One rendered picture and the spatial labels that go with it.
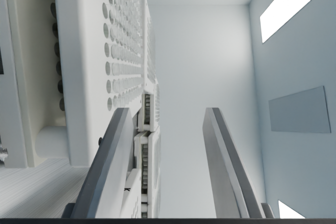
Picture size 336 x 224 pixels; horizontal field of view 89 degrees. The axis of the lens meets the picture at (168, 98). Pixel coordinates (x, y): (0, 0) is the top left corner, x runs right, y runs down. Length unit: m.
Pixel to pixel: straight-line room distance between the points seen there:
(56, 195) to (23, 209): 0.05
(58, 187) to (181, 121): 3.45
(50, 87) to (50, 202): 0.13
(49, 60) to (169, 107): 3.52
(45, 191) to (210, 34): 4.21
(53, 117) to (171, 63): 3.75
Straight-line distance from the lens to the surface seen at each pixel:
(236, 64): 4.17
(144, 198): 0.73
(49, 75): 0.18
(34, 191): 0.23
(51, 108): 0.19
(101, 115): 0.16
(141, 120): 0.73
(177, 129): 3.64
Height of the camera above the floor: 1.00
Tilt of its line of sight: level
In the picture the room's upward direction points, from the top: 90 degrees clockwise
